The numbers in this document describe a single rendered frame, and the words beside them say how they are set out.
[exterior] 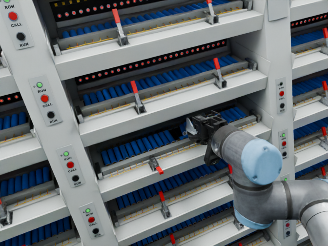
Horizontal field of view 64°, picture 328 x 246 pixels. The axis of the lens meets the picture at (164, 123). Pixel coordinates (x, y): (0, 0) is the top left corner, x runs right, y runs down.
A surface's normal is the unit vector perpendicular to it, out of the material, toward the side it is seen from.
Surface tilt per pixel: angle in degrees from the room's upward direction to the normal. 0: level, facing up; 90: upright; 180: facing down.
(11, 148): 19
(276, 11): 90
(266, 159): 84
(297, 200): 56
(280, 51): 90
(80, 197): 90
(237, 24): 109
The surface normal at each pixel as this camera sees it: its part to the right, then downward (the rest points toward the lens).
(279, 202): -0.18, -0.17
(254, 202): -0.20, 0.33
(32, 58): 0.33, 0.28
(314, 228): -0.90, -0.42
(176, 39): 0.38, 0.56
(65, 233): -0.08, -0.77
